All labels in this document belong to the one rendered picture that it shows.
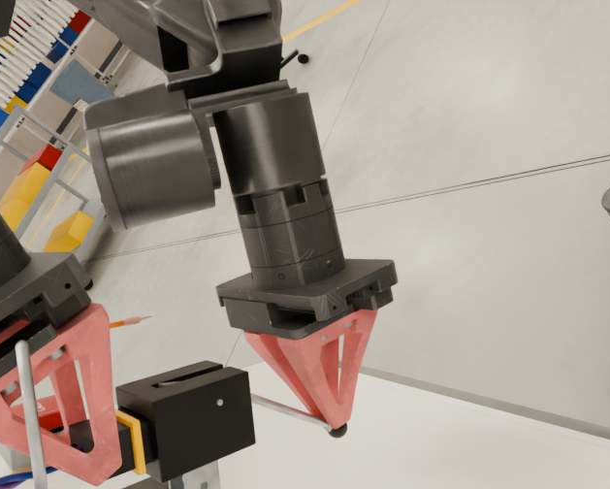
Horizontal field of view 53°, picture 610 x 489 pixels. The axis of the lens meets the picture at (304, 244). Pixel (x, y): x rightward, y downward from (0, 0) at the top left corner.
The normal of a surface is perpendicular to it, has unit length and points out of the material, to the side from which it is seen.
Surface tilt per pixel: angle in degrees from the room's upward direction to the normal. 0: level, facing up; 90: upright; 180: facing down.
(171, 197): 104
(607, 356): 0
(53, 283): 92
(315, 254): 81
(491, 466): 50
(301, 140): 94
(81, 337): 111
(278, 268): 56
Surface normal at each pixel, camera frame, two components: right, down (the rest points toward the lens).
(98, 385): 0.75, 0.29
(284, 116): 0.41, 0.08
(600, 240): -0.67, -0.54
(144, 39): -0.56, 0.73
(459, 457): -0.10, -0.99
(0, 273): 0.84, -0.22
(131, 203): 0.33, 0.59
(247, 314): -0.73, 0.29
